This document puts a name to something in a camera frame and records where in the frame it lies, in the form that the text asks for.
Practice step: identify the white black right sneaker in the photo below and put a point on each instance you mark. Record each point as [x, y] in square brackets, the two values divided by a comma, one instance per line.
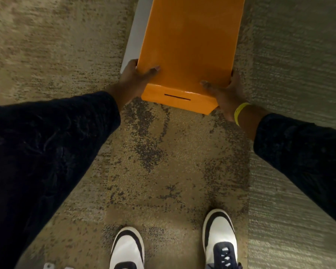
[219, 240]

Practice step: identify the yellow wristband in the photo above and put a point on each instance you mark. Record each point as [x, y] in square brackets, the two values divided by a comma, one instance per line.
[240, 112]

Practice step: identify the person's right hand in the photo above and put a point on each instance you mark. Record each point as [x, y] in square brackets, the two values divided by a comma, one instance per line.
[228, 95]

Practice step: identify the small white object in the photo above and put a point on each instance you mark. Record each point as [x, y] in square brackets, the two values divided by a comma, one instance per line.
[49, 266]

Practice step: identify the orange box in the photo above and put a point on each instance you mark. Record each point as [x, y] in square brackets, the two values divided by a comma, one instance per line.
[190, 50]

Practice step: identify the person's left thumb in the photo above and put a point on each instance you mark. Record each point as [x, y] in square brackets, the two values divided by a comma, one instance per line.
[151, 73]

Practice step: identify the person's left hand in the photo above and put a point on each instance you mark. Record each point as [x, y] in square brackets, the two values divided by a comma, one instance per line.
[131, 81]

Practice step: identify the person's right thumb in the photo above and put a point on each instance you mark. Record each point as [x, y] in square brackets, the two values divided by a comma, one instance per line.
[211, 86]

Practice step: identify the white panel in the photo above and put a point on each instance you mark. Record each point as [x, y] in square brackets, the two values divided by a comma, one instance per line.
[135, 33]

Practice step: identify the person's right forearm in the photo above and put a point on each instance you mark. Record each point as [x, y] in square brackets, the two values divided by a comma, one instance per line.
[299, 154]

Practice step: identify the white black left sneaker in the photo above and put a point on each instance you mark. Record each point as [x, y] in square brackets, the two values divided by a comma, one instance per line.
[127, 249]

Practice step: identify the white black sneaker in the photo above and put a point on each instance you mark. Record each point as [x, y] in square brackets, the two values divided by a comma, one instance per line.
[219, 240]
[127, 249]

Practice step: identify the person's left forearm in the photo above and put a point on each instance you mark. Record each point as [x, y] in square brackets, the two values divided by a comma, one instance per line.
[44, 154]

